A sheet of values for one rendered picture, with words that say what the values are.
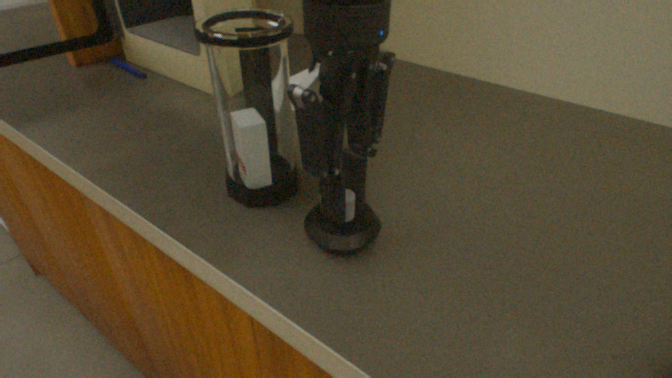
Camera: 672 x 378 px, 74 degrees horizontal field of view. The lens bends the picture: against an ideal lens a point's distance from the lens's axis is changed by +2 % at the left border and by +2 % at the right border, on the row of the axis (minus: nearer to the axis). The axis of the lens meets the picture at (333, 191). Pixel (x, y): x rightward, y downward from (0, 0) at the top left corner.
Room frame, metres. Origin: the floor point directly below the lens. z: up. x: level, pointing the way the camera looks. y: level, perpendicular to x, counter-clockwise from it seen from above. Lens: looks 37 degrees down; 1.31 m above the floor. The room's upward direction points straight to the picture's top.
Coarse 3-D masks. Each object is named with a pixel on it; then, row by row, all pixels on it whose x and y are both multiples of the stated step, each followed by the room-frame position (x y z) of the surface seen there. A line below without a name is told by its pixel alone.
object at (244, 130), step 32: (224, 32) 0.46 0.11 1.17; (256, 32) 0.46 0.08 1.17; (224, 64) 0.46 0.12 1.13; (256, 64) 0.46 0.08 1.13; (288, 64) 0.50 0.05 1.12; (224, 96) 0.46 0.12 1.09; (256, 96) 0.46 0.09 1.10; (288, 96) 0.49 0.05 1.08; (224, 128) 0.47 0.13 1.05; (256, 128) 0.46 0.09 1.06; (288, 128) 0.48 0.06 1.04; (256, 160) 0.45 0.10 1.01; (288, 160) 0.48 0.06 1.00
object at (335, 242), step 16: (352, 192) 0.40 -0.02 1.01; (320, 208) 0.41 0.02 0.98; (352, 208) 0.39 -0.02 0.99; (368, 208) 0.41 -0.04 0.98; (304, 224) 0.39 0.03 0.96; (320, 224) 0.38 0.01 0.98; (336, 224) 0.38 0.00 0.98; (352, 224) 0.38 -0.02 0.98; (368, 224) 0.38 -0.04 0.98; (320, 240) 0.36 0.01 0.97; (336, 240) 0.36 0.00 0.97; (352, 240) 0.36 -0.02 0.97; (368, 240) 0.36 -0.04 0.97
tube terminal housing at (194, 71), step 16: (192, 0) 0.81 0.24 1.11; (208, 0) 0.80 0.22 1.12; (224, 0) 0.83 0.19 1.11; (240, 0) 0.86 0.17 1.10; (176, 16) 1.07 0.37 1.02; (128, 48) 0.98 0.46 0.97; (144, 48) 0.93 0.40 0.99; (160, 48) 0.89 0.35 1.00; (144, 64) 0.94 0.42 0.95; (160, 64) 0.90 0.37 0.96; (176, 64) 0.87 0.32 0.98; (192, 64) 0.83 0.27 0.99; (192, 80) 0.84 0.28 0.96; (208, 80) 0.81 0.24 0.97
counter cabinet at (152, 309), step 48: (0, 144) 0.87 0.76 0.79; (0, 192) 1.05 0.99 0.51; (48, 192) 0.75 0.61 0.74; (48, 240) 0.89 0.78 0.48; (96, 240) 0.65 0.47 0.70; (144, 240) 0.51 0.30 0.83; (96, 288) 0.74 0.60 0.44; (144, 288) 0.55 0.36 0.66; (192, 288) 0.44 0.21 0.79; (144, 336) 0.62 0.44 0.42; (192, 336) 0.47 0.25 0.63; (240, 336) 0.38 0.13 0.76
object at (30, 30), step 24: (0, 0) 0.85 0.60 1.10; (24, 0) 0.87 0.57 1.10; (48, 0) 0.90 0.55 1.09; (72, 0) 0.93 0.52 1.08; (0, 24) 0.83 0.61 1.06; (24, 24) 0.86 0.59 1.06; (48, 24) 0.89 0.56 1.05; (72, 24) 0.92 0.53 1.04; (96, 24) 0.95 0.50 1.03; (0, 48) 0.82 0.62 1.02; (24, 48) 0.85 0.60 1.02
